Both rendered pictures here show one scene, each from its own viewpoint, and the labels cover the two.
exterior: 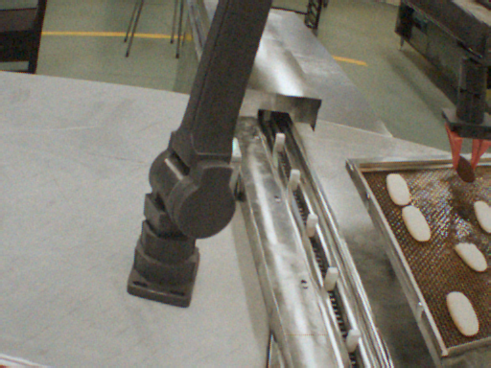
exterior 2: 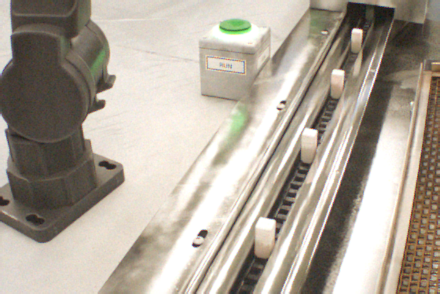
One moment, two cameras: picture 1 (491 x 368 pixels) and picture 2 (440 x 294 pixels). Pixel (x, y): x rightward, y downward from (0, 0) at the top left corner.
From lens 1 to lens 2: 0.61 m
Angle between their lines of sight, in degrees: 30
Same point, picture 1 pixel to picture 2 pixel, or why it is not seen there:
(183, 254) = (43, 163)
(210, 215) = (47, 107)
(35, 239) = not seen: outside the picture
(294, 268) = (209, 208)
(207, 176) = (21, 47)
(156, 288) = (14, 210)
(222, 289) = (119, 225)
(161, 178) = not seen: hidden behind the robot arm
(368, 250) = not seen: hidden behind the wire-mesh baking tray
